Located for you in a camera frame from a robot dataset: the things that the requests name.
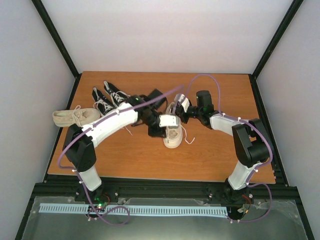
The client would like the beige lace platform sneaker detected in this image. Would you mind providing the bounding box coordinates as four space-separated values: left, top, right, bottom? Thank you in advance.
163 116 195 149

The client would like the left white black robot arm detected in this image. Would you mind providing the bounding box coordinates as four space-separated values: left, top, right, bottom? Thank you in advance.
61 89 167 202

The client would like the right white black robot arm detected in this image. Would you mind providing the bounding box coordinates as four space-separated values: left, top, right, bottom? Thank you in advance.
172 90 273 203

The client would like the black white sneaker right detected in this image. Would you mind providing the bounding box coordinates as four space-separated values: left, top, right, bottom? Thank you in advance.
103 80 130 108

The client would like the black white sneaker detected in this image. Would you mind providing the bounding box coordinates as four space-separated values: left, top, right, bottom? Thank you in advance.
103 80 130 108
92 87 117 117

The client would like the black white sneaker left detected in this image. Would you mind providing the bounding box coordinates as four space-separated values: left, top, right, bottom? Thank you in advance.
92 87 117 117

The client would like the beige canvas sneaker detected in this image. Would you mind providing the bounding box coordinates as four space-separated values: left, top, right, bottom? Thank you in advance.
52 105 101 128

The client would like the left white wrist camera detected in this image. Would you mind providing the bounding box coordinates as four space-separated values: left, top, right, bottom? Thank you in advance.
159 114 180 128

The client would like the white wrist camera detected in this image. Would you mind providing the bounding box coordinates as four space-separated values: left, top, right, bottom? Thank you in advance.
174 93 191 113
159 114 180 128

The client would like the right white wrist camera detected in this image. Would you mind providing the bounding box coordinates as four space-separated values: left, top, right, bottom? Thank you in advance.
174 93 191 113

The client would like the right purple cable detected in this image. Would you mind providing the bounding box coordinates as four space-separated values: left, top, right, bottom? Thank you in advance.
186 74 274 223

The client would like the purple cable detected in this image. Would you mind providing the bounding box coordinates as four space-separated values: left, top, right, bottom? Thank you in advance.
57 84 185 226
186 74 274 223

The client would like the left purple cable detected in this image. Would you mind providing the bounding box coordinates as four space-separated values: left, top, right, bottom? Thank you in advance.
57 84 185 226

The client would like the light blue cable duct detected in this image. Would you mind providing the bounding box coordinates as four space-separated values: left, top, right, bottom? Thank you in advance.
38 203 228 218

